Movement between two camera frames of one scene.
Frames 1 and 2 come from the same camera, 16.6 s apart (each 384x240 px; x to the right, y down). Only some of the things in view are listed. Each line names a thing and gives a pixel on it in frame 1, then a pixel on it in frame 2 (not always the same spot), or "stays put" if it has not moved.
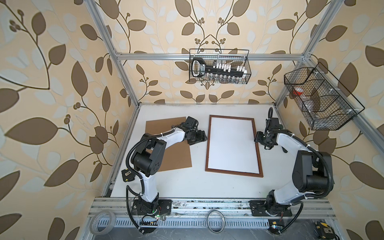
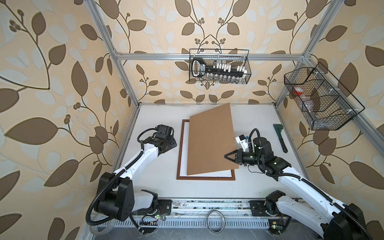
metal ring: (207, 219) stays put
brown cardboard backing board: (176, 157) → (211, 137)
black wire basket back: (219, 66) stays put
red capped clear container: (298, 91) stays put
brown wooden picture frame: (231, 148) → (179, 178)
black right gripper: (257, 138) → (239, 158)
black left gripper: (202, 137) → (173, 141)
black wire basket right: (327, 104) stays put
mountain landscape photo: (232, 145) → (184, 159)
